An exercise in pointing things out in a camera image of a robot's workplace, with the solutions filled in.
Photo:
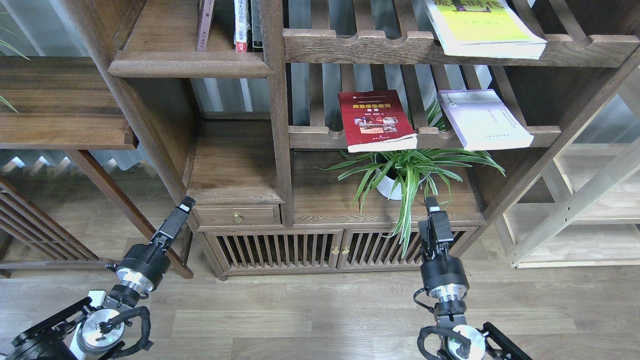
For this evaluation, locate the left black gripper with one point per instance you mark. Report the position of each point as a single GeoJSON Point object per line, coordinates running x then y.
{"type": "Point", "coordinates": [145, 264]}

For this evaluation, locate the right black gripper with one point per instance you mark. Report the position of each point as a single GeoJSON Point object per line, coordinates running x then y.
{"type": "Point", "coordinates": [443, 275]}

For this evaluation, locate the white purple book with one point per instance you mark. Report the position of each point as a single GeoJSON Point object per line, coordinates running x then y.
{"type": "Point", "coordinates": [481, 120]}

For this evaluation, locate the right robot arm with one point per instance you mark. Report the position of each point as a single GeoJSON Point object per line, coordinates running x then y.
{"type": "Point", "coordinates": [452, 339]}

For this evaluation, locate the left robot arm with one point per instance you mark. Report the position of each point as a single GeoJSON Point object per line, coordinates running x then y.
{"type": "Point", "coordinates": [118, 327]}

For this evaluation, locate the green spider plant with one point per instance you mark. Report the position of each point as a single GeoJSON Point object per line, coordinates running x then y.
{"type": "Point", "coordinates": [430, 163]}

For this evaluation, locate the brass drawer knob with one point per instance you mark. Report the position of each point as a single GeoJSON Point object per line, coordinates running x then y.
{"type": "Point", "coordinates": [238, 218]}

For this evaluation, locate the white plant pot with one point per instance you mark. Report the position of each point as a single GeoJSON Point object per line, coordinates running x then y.
{"type": "Point", "coordinates": [386, 186]}

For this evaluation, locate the dark wooden bookshelf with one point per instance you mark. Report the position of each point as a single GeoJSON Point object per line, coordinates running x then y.
{"type": "Point", "coordinates": [253, 132]}

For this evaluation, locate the yellow green book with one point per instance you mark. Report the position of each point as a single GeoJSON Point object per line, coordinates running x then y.
{"type": "Point", "coordinates": [482, 29]}

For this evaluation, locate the dark upright book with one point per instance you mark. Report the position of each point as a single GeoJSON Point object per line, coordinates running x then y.
{"type": "Point", "coordinates": [256, 36]}

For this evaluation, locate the red white upright book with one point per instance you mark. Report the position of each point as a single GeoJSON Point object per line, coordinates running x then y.
{"type": "Point", "coordinates": [241, 25]}

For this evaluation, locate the green plant leaves left edge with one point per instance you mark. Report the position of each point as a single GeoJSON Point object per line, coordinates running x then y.
{"type": "Point", "coordinates": [8, 46]}

